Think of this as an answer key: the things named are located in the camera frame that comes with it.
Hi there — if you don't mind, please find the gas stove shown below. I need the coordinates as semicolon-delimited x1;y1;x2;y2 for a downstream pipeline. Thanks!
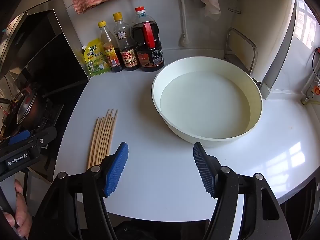
0;97;65;155

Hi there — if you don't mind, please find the white round basin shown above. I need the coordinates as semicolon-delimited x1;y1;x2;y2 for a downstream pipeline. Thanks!
151;57;264;147

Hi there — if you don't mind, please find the pot with glass lid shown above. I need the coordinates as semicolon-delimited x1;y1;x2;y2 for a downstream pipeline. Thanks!
5;82;48;130

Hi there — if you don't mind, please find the large red-handled soy sauce bottle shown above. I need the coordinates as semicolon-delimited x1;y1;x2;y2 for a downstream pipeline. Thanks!
131;7;165;72

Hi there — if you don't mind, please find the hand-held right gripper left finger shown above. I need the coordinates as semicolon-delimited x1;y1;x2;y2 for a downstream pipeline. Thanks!
29;142;129;240

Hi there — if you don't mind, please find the bundle of wooden chopsticks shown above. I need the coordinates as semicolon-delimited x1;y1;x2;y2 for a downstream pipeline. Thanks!
87;108;118;170

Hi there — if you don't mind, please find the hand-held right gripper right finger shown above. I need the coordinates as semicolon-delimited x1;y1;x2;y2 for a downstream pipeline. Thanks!
193;142;294;240

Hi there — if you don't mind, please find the beige hanging cloth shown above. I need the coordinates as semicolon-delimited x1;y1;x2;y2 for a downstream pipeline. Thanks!
200;0;222;22

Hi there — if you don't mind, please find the yellow seasoning pouch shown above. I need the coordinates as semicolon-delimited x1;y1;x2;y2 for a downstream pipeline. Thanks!
81;39;112;77

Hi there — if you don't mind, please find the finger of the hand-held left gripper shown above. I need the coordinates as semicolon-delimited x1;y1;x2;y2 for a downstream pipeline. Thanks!
27;127;57;151
7;130;31;146

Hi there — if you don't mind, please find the white dish brush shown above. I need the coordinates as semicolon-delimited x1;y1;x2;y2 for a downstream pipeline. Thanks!
177;0;191;47

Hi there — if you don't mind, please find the person's left hand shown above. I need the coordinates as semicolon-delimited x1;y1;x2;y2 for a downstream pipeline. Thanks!
3;180;33;239

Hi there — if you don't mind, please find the small yellow-cap vinegar bottle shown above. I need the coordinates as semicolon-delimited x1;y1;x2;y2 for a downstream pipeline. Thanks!
97;21;123;73

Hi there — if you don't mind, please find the black range hood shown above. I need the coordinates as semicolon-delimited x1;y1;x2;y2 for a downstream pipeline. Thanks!
0;0;89;98

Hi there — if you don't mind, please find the yellow-cap soy sauce bottle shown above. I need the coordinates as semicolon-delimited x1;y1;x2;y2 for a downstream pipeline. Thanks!
113;12;140;71

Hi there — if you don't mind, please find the black cable with red plug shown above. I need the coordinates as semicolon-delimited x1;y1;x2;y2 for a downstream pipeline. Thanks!
311;47;320;77

